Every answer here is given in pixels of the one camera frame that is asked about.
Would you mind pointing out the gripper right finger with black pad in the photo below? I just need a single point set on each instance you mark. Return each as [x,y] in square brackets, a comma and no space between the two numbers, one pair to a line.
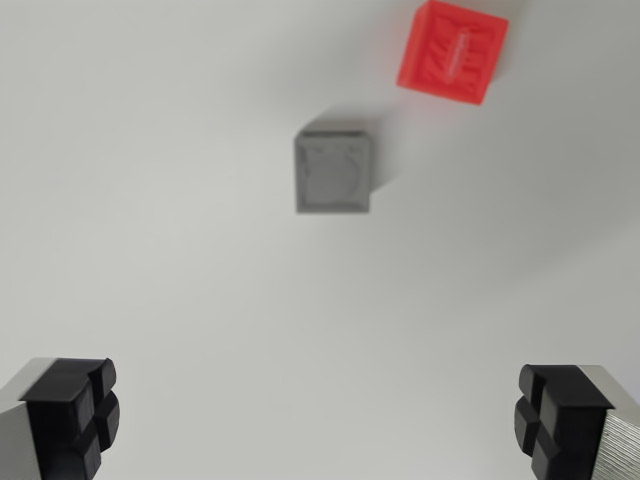
[570,425]

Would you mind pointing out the red embossed soft cube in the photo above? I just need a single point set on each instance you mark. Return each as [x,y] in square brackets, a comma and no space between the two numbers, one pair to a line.
[452,52]

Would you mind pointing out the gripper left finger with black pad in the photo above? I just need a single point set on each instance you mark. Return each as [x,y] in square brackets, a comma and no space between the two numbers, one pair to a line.
[60,420]

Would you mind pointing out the grey embossed soft cube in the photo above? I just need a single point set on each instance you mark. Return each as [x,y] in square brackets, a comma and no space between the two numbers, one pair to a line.
[334,172]

